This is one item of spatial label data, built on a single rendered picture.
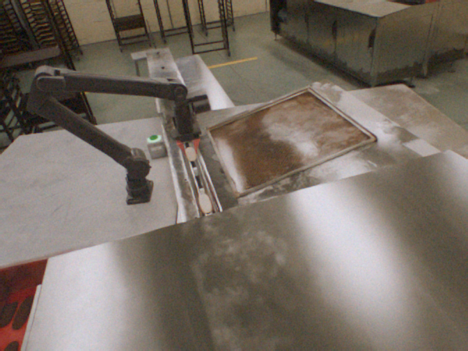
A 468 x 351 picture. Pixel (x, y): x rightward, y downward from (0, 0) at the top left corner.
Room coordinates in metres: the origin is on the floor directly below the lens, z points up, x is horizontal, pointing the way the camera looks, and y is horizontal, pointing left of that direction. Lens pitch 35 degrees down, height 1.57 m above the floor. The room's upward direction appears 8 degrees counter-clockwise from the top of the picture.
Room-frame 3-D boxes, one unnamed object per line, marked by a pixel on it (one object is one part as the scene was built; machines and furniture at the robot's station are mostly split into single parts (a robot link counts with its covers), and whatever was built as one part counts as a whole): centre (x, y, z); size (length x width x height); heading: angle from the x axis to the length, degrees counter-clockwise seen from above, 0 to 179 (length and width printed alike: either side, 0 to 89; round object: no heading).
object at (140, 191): (1.03, 0.36, 0.86); 0.12 x 0.09 x 0.08; 179
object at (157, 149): (1.31, 0.32, 0.84); 0.08 x 0.08 x 0.11; 11
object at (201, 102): (1.11, 0.12, 1.13); 0.11 x 0.09 x 0.12; 108
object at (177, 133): (1.10, 0.15, 1.04); 0.10 x 0.07 x 0.07; 101
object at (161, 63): (2.16, 0.35, 0.89); 1.25 x 0.18 x 0.09; 11
